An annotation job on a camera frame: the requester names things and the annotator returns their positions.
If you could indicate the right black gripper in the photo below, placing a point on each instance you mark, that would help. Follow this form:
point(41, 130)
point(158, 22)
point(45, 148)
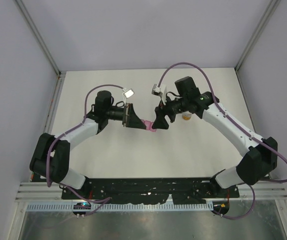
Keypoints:
point(160, 122)

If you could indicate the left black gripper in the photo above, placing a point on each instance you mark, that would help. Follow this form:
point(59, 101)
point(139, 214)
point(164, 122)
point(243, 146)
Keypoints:
point(131, 119)

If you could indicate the pink weekly pill organizer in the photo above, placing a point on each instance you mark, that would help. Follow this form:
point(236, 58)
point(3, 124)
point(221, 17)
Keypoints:
point(149, 125)

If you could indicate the white pill bottle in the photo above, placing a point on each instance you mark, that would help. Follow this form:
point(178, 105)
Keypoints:
point(186, 116)

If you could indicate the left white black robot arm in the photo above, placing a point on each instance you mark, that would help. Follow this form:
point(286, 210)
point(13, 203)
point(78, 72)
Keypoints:
point(51, 156)

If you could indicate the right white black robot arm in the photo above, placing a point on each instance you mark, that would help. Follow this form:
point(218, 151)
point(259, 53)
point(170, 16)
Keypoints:
point(258, 154)

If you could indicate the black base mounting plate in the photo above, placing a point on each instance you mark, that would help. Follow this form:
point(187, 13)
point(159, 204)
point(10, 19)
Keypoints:
point(153, 191)

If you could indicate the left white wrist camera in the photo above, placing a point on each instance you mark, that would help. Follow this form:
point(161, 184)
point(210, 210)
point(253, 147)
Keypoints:
point(126, 94)

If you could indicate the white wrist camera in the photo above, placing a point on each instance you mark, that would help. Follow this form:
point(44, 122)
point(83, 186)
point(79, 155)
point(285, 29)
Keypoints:
point(126, 94)
point(160, 91)

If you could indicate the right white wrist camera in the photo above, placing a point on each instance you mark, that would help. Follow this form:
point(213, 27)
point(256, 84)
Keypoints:
point(160, 91)

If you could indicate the left side aluminium rail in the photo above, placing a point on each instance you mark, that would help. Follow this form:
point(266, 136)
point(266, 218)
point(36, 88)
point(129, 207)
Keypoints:
point(53, 103)

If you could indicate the white slotted cable duct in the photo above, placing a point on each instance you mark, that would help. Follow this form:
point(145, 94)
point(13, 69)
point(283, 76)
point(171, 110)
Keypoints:
point(83, 206)

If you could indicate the aluminium frame rail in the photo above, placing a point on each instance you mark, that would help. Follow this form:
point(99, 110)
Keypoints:
point(39, 192)

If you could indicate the left aluminium corner post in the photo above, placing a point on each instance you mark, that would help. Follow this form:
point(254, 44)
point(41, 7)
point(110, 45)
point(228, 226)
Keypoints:
point(37, 35)

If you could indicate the aluminium corner post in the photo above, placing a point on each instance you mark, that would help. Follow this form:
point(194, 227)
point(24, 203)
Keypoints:
point(259, 29)
point(37, 35)

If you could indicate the right aluminium corner post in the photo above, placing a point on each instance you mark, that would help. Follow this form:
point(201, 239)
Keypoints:
point(259, 29)

